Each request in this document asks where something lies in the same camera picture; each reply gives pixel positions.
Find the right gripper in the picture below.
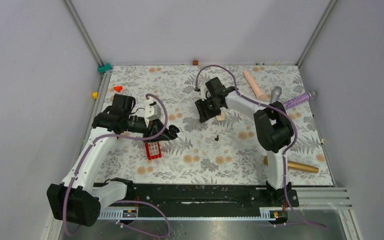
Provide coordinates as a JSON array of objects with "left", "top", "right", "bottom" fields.
[{"left": 195, "top": 95, "right": 222, "bottom": 124}]

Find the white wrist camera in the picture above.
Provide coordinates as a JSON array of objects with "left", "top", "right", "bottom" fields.
[
  {"left": 200, "top": 85, "right": 211, "bottom": 101},
  {"left": 144, "top": 101, "right": 161, "bottom": 123}
]

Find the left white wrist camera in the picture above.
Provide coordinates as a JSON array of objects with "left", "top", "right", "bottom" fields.
[{"left": 144, "top": 101, "right": 161, "bottom": 123}]

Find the teal block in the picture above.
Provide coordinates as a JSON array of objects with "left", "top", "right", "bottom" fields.
[{"left": 97, "top": 62, "right": 112, "bottom": 74}]

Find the silver microphone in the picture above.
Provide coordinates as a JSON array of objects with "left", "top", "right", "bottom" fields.
[{"left": 269, "top": 86, "right": 282, "bottom": 104}]

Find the black earbuds charging case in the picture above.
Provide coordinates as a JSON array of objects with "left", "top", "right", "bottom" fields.
[{"left": 168, "top": 124, "right": 180, "bottom": 135}]

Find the yellow cube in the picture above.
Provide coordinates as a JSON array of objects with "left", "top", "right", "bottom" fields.
[{"left": 92, "top": 92, "right": 98, "bottom": 100}]

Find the pink microphone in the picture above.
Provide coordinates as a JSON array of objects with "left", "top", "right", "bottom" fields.
[{"left": 242, "top": 70, "right": 268, "bottom": 102}]

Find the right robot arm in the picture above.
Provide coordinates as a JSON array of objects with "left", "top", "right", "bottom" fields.
[{"left": 194, "top": 77, "right": 300, "bottom": 208}]

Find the aluminium frame rail left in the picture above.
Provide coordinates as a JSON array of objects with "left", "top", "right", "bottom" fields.
[{"left": 62, "top": 0, "right": 105, "bottom": 68}]

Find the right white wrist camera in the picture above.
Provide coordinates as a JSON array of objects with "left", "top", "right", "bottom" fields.
[{"left": 200, "top": 85, "right": 211, "bottom": 101}]

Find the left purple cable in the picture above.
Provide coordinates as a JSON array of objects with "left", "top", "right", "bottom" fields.
[{"left": 62, "top": 93, "right": 173, "bottom": 239}]

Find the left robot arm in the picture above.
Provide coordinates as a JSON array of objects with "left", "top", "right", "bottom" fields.
[{"left": 46, "top": 93, "right": 180, "bottom": 227}]

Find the purple glitter microphone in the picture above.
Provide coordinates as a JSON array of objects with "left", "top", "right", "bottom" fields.
[{"left": 282, "top": 91, "right": 317, "bottom": 110}]

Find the aluminium frame rail right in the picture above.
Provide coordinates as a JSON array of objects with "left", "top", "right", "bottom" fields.
[{"left": 295, "top": 0, "right": 338, "bottom": 69}]

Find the purple cable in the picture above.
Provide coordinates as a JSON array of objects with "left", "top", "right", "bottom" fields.
[
  {"left": 194, "top": 64, "right": 329, "bottom": 231},
  {"left": 62, "top": 93, "right": 173, "bottom": 239}
]

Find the floral table mat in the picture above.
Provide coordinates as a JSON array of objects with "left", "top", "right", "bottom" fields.
[{"left": 89, "top": 64, "right": 335, "bottom": 186}]

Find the beige earbuds charging case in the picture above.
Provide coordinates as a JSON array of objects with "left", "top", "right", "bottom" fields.
[{"left": 215, "top": 112, "right": 226, "bottom": 122}]

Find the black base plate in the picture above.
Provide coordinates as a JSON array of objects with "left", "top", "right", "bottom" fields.
[{"left": 94, "top": 182, "right": 301, "bottom": 213}]

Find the gold microphone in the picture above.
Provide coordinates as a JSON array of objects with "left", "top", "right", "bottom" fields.
[{"left": 263, "top": 155, "right": 319, "bottom": 174}]

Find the red tray with tiles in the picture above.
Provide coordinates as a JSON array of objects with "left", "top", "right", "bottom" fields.
[{"left": 145, "top": 142, "right": 162, "bottom": 161}]

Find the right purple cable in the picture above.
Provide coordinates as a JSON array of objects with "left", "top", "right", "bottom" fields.
[{"left": 194, "top": 64, "right": 329, "bottom": 231}]

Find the aluminium frame rail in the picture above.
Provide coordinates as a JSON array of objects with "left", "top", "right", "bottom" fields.
[
  {"left": 62, "top": 0, "right": 105, "bottom": 68},
  {"left": 295, "top": 0, "right": 338, "bottom": 69}
]

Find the red wedge block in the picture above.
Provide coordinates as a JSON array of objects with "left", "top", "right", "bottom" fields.
[{"left": 113, "top": 85, "right": 123, "bottom": 93}]

